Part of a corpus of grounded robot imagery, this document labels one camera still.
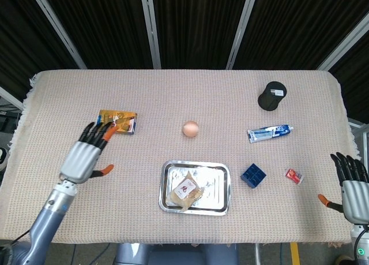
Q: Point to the beige woven tablecloth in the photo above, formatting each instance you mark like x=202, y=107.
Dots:
x=184, y=103

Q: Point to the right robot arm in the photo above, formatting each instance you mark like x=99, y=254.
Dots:
x=360, y=244

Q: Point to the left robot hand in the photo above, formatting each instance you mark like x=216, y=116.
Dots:
x=86, y=155

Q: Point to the black cylindrical container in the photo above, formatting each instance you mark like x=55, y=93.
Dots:
x=271, y=96

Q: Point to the blue cube block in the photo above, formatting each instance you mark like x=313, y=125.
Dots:
x=253, y=175

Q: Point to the blue white toothpaste tube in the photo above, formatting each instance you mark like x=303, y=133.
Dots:
x=269, y=133

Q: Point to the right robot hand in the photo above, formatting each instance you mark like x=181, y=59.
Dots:
x=350, y=195

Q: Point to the yellow floor tape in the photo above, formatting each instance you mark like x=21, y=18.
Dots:
x=294, y=253

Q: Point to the colourful orange card box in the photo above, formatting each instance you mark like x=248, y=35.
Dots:
x=121, y=122

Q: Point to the brown egg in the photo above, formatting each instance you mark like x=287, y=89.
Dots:
x=191, y=128

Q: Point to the clear bag of snacks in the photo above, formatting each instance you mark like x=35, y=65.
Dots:
x=186, y=192

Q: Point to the small red packet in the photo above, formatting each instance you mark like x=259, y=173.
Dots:
x=294, y=176

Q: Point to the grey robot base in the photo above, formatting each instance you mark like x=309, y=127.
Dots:
x=176, y=254

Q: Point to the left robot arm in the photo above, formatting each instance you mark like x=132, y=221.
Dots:
x=43, y=221

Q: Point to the silver metal tray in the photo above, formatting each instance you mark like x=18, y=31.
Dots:
x=195, y=187

